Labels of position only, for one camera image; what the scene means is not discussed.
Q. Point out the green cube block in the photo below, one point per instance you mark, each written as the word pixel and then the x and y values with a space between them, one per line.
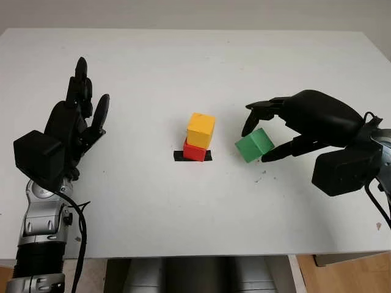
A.
pixel 252 146

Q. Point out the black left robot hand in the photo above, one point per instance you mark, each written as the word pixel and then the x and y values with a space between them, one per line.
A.
pixel 65 122

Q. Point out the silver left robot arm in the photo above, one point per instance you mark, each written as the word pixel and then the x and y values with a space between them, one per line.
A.
pixel 42 219

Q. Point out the grey robot torso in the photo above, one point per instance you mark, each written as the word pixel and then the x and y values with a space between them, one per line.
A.
pixel 189 274

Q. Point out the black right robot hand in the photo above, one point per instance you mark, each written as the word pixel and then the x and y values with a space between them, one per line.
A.
pixel 323 119

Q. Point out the yellow cube block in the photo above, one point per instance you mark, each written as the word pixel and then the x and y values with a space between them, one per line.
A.
pixel 200 129

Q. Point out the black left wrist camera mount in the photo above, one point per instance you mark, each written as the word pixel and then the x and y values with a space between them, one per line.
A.
pixel 38 155

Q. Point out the red cube block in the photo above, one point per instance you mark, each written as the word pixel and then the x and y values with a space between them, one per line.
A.
pixel 194 152

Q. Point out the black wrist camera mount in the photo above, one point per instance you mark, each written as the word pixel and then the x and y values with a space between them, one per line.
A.
pixel 38 155
pixel 345 171

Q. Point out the white table leg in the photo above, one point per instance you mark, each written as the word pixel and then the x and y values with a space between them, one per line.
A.
pixel 297 274

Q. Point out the black tape strip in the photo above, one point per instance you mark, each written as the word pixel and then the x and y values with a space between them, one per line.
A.
pixel 177 156

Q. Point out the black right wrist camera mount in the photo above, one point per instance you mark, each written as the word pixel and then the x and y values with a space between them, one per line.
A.
pixel 345 171

